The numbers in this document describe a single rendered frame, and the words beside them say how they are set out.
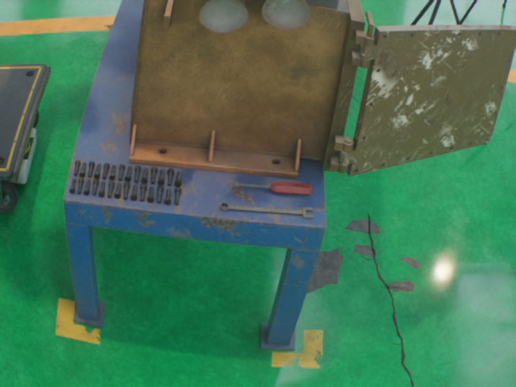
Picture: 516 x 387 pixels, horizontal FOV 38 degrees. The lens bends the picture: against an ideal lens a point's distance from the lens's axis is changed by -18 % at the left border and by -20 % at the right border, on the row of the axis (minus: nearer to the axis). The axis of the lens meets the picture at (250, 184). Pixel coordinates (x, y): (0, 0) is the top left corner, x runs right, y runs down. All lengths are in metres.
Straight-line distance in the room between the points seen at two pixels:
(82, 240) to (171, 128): 0.44
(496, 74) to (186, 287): 1.40
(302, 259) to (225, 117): 0.45
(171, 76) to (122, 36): 0.70
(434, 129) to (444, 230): 0.90
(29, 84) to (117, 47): 0.55
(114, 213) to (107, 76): 0.60
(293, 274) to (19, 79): 1.49
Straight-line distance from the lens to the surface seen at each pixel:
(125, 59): 2.96
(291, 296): 2.71
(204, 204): 2.47
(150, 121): 2.54
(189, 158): 2.56
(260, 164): 2.57
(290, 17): 2.18
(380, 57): 2.30
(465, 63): 2.54
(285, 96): 2.45
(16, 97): 3.35
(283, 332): 2.89
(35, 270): 3.11
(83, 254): 2.64
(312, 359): 2.94
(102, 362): 2.86
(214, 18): 2.19
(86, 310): 2.91
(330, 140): 2.51
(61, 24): 4.34
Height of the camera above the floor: 2.44
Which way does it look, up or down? 45 degrees down
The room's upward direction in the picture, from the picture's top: 9 degrees clockwise
